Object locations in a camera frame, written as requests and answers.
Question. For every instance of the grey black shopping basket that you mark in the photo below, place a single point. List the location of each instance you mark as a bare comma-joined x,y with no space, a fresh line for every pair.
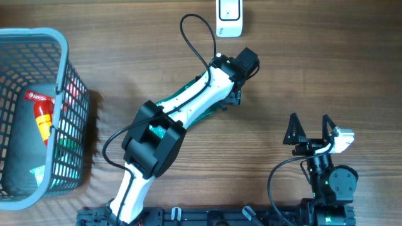
37,59

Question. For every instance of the white barcode scanner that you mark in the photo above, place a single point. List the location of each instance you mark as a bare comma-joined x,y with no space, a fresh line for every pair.
229,18

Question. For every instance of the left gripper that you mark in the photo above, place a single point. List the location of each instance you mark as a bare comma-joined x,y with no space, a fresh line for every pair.
235,97

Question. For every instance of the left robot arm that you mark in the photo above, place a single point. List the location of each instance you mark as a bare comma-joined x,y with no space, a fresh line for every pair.
154,138

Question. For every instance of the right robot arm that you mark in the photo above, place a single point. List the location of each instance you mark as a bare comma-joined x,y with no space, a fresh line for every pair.
332,186

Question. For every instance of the green 3M gloves package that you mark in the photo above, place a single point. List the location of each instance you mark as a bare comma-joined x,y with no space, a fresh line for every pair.
160,131

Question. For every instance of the white wipes packet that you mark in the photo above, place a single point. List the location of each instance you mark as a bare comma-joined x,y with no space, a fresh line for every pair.
38,173

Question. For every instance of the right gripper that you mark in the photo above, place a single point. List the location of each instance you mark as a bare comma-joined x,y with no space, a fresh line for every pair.
308,144

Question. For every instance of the red sauce bottle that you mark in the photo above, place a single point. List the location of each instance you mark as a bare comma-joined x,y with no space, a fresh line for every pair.
43,112

